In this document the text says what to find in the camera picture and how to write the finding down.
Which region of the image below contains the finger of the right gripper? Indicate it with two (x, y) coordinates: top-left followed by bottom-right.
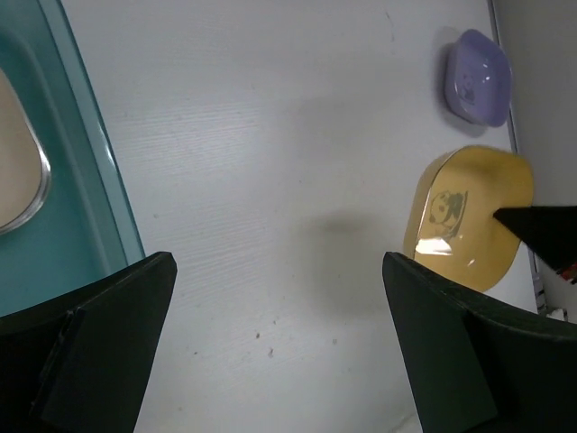
(493, 206), (576, 271)

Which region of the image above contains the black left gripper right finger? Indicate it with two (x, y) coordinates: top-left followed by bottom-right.
(382, 252), (576, 432)

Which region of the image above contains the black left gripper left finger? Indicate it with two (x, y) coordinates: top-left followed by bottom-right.
(1, 252), (178, 432)

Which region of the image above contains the small yellow panda plate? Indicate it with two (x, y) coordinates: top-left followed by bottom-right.
(403, 145), (534, 292)

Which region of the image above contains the purple panda plate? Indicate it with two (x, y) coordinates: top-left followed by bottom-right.
(444, 29), (512, 128)

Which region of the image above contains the cream panda plate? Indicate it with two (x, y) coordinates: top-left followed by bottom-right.
(0, 73), (51, 234)

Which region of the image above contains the teal plastic bin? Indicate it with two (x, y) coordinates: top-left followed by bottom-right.
(1, 1), (144, 315)

